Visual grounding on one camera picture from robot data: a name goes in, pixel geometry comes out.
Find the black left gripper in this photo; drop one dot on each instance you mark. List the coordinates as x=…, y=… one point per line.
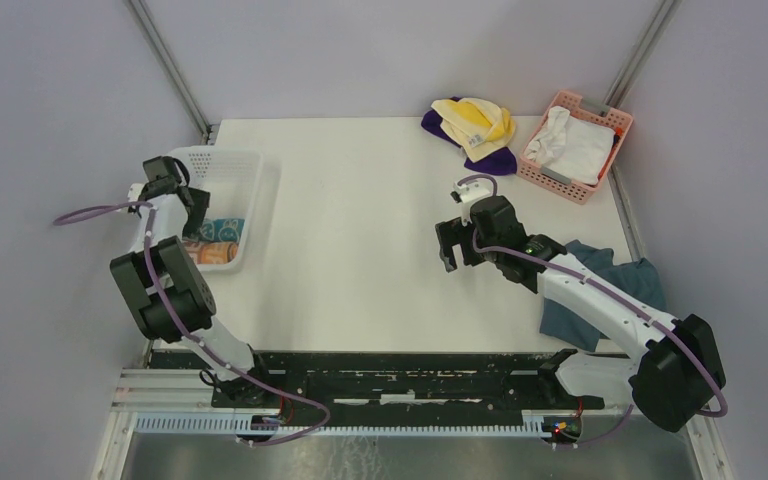
x=200, y=201

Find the white plastic basket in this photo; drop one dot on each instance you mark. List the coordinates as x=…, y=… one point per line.
x=233, y=178

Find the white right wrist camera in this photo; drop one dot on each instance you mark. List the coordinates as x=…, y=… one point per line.
x=469, y=190

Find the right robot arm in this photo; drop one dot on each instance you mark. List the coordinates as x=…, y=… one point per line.
x=670, y=370

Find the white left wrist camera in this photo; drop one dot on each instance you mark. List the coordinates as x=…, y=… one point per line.
x=134, y=196

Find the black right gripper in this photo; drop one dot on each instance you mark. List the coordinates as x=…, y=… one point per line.
x=453, y=232

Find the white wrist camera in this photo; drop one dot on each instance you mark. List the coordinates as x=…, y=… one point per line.
x=469, y=190
x=134, y=196

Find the cream rabbit text towel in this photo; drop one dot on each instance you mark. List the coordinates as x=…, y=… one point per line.
x=211, y=253

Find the white cloth in basket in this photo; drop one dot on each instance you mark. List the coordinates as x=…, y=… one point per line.
x=573, y=148

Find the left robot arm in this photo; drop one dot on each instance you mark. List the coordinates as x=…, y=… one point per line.
x=166, y=293

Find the purple cloth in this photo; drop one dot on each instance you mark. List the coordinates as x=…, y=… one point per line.
x=501, y=163

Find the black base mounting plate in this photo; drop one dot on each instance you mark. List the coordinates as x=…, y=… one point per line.
x=405, y=391

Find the yellow cloth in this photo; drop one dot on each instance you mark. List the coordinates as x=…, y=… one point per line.
x=478, y=126

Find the teal bunny pattern towel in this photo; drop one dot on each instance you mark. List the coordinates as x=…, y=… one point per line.
x=221, y=230

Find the white toothed cable rail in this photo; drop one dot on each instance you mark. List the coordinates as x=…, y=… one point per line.
x=245, y=425

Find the pink plastic basket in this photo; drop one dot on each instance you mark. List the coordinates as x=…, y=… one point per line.
x=586, y=110

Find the dark teal cloth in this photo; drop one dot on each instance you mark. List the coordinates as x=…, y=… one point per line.
x=640, y=279

